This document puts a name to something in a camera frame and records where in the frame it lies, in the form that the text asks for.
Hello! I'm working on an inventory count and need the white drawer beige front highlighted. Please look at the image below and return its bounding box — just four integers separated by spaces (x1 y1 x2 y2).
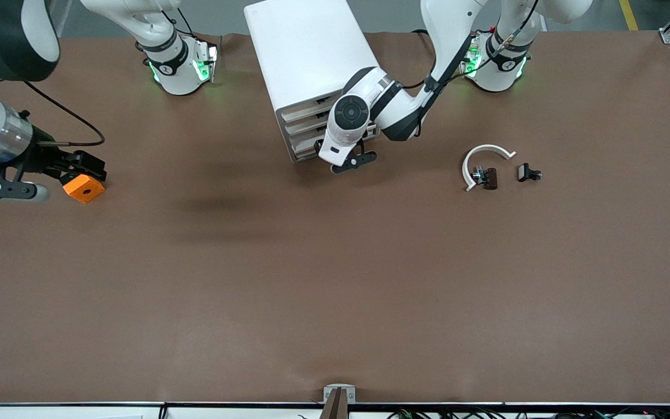
280 93 341 123
283 111 331 136
290 137 322 161
286 122 326 149

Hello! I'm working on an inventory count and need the white drawer cabinet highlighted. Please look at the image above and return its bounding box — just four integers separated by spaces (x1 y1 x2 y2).
244 0 386 164

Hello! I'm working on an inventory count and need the orange block with black part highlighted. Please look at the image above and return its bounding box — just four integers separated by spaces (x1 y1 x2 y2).
62 172 106 204

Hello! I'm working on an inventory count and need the brown table cover sheet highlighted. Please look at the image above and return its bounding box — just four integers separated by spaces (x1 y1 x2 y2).
0 30 670 405

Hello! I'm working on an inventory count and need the white curved plastic arc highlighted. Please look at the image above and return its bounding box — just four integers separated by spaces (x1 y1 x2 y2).
462 144 517 192

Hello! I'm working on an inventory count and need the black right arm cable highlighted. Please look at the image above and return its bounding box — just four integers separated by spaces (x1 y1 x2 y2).
24 81 106 147

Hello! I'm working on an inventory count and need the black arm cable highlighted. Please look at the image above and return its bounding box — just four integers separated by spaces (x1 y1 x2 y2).
402 0 540 89
24 81 106 147

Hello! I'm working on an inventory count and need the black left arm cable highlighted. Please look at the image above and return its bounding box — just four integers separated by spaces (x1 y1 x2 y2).
402 0 540 89

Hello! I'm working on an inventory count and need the dark brown switch component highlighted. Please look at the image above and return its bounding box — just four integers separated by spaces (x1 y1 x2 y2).
472 167 498 190

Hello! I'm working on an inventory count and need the white table edge rail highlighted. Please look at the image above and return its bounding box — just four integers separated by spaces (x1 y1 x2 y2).
0 402 670 419

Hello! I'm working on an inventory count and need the grey metal bracket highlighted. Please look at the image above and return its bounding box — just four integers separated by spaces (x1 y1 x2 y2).
323 384 357 403

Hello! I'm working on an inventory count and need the grey table edge bracket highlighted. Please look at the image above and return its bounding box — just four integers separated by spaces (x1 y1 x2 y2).
320 389 348 419

